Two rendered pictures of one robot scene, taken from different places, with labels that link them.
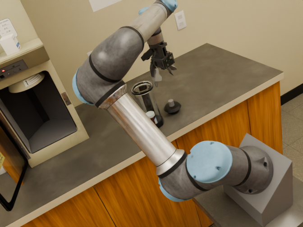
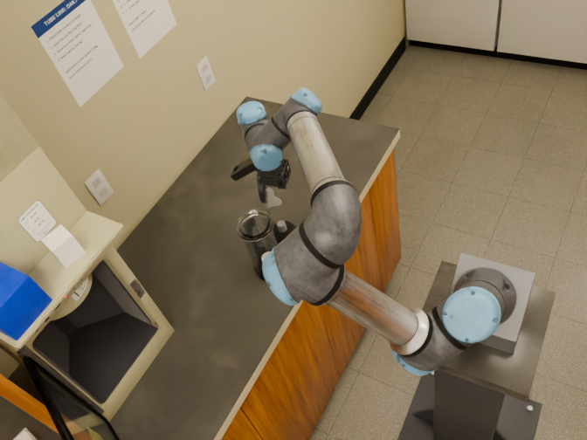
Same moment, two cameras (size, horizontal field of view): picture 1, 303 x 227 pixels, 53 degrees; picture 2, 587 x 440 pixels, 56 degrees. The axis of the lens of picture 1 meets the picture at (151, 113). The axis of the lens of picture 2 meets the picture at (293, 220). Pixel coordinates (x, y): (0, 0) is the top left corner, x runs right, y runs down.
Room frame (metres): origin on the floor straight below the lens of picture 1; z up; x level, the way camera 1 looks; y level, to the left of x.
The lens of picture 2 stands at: (0.30, 0.46, 2.35)
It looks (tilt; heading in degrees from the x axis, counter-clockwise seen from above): 49 degrees down; 329
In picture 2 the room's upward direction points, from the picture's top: 17 degrees counter-clockwise
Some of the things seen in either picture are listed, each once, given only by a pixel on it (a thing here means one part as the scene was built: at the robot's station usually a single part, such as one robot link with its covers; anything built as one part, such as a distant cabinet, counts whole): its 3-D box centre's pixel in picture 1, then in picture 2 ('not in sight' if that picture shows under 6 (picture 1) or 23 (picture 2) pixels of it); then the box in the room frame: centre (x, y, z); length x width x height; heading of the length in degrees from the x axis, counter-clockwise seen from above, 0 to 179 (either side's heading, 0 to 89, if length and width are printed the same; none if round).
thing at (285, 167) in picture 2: (160, 54); (270, 166); (1.29, -0.12, 1.27); 0.09 x 0.08 x 0.12; 32
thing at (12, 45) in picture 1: (10, 44); (64, 246); (1.24, 0.44, 1.54); 0.05 x 0.05 x 0.06; 2
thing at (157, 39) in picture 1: (155, 38); not in sight; (1.30, -0.12, 1.35); 0.08 x 0.08 x 0.05
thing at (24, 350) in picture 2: (7, 129); (66, 387); (1.23, 0.64, 1.19); 0.03 x 0.02 x 0.39; 106
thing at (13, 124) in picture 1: (34, 103); (71, 318); (1.40, 0.54, 1.19); 0.26 x 0.24 x 0.35; 106
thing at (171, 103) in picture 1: (172, 105); (282, 230); (1.32, -0.11, 0.97); 0.09 x 0.09 x 0.07
